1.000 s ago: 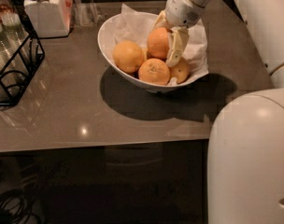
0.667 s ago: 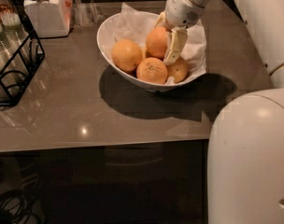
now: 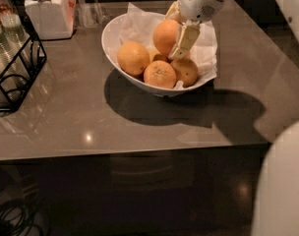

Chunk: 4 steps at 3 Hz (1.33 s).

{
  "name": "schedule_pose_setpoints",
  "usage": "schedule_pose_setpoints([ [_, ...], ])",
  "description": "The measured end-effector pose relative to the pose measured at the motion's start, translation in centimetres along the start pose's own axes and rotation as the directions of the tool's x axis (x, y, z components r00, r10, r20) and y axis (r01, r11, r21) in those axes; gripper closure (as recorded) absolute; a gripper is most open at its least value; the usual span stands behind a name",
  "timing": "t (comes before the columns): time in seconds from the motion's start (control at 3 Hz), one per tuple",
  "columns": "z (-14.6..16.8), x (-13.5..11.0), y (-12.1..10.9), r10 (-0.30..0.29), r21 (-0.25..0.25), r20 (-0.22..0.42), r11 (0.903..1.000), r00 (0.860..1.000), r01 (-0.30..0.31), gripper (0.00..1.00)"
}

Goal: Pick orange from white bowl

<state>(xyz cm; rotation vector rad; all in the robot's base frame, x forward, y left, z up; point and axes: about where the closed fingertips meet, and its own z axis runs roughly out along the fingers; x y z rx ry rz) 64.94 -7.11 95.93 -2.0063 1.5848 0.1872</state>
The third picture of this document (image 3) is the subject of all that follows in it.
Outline stacked clear cups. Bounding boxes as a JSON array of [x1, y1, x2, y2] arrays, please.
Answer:
[[0, 26, 29, 107], [1, 13, 31, 67]]

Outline stacked clear cups front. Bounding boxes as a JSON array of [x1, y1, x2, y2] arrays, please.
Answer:
[[0, 26, 29, 107]]

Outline orange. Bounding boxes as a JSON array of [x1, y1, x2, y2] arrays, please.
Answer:
[[170, 58, 199, 88], [152, 20, 178, 56], [117, 41, 150, 77], [144, 60, 177, 89]]

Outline black wire rack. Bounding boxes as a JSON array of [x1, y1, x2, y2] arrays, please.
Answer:
[[0, 0, 46, 112]]

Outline black cables under table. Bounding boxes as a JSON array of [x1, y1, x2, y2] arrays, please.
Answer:
[[0, 167, 55, 236]]

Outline white lidded jar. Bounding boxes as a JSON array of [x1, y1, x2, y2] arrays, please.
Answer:
[[25, 0, 76, 40]]

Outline white paper liner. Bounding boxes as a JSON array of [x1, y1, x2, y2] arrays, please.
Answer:
[[118, 2, 219, 90]]

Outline white oval bowl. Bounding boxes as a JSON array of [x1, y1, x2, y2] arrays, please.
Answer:
[[100, 11, 216, 98]]

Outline white rounded gripper body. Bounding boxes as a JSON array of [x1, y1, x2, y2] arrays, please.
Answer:
[[178, 0, 223, 24]]

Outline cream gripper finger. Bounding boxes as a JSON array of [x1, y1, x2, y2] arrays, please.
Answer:
[[165, 1, 185, 24], [168, 21, 200, 59]]

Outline clear acrylic stand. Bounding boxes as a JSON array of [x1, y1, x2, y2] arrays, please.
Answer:
[[77, 0, 107, 28]]

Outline stacked clear cups rear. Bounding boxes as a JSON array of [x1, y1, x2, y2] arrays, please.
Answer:
[[1, 13, 31, 67]]

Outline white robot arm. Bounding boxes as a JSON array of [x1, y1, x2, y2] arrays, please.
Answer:
[[166, 0, 299, 236]]

